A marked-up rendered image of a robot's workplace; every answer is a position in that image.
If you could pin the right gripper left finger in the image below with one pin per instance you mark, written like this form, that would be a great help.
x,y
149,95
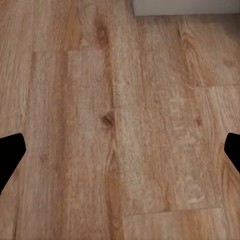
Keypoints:
x,y
12,150

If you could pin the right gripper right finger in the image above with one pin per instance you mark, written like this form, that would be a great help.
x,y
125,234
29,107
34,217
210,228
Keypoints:
x,y
232,149

